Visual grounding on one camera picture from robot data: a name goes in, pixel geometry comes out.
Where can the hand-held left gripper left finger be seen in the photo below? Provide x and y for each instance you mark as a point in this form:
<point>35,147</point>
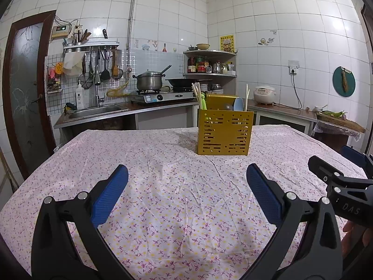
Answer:
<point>112,186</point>

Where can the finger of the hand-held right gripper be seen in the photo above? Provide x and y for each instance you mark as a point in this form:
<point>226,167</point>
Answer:
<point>320,166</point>
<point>351,154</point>

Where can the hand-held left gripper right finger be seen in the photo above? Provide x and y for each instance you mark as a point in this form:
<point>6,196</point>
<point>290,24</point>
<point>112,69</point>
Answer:
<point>262,186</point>

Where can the yellow perforated utensil holder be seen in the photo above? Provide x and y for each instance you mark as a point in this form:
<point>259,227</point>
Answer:
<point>224,134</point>

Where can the light blue spoon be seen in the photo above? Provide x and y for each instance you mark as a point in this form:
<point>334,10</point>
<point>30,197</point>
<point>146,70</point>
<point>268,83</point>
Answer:
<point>239,103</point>

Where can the grey metal spoon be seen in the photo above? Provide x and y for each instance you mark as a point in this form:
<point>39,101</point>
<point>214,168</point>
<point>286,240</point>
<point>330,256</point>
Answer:
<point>228,105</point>

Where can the person's right hand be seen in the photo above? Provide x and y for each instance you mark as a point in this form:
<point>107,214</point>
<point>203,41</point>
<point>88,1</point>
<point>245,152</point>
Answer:
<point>349,239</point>

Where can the wooden cutting board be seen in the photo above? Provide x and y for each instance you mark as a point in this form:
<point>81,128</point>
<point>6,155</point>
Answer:
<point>341,122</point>

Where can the green chili peppers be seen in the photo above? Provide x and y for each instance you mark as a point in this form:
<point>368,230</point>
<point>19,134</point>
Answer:
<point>332,113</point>

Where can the pink floral tablecloth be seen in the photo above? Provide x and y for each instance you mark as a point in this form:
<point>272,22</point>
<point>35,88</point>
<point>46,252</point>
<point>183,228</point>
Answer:
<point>163,163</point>

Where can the brown side counter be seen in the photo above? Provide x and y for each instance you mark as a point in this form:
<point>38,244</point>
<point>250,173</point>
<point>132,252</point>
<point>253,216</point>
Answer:
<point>282,113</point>

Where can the steel kitchen counter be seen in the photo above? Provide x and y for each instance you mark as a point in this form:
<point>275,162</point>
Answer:
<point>128,119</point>

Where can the round green hanging board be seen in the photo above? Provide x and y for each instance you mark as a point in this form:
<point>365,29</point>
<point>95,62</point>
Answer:
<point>338,81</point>

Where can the steel sink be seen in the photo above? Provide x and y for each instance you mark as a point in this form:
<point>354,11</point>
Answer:
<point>99,112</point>

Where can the white rice cooker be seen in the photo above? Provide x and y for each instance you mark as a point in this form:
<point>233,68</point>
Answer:
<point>263,94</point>

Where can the white soap bottle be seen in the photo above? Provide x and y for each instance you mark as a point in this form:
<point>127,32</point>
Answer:
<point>79,96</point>

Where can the steel gas stove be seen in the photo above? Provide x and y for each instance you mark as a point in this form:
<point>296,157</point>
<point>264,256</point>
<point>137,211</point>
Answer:
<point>163,96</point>

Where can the steel pot with lid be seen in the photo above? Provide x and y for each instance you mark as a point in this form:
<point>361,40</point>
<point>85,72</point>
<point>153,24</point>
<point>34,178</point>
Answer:
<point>148,82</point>

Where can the stack of white plates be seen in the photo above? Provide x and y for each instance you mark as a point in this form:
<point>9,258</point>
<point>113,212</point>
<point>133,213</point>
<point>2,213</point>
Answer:
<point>211,87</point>

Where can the black hanging ladle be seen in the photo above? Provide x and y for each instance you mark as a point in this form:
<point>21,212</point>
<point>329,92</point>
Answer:
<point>105,74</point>

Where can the grey corner shelf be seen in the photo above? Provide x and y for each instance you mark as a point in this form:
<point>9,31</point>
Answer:
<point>209,75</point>

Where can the brown frosted glass door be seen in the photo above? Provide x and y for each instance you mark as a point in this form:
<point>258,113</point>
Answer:
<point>26,93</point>

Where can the black wok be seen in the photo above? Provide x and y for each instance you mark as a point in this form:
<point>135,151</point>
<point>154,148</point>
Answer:
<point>186,81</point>

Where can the white hanging plastic bag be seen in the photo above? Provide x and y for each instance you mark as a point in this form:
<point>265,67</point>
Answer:
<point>72,64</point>

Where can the row of condiment bottles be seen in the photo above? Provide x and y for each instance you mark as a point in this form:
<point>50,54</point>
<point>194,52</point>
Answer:
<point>201,67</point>

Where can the beige bowl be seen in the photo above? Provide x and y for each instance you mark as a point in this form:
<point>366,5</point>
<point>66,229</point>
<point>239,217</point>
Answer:
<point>202,46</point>

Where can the white wall socket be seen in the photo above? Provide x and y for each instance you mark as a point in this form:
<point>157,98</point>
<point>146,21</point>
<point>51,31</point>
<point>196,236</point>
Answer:
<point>293,63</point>

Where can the steel wall utensil rack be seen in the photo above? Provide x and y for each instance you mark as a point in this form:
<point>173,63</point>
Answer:
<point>91,43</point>

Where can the yellow wall poster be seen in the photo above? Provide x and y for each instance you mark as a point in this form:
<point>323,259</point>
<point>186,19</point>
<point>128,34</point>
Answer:
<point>227,44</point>

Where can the beige wall control box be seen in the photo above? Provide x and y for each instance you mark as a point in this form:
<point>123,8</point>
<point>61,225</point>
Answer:
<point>60,31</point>

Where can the grey vertical wall pipe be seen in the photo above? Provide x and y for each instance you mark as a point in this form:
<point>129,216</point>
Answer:
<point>131,20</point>

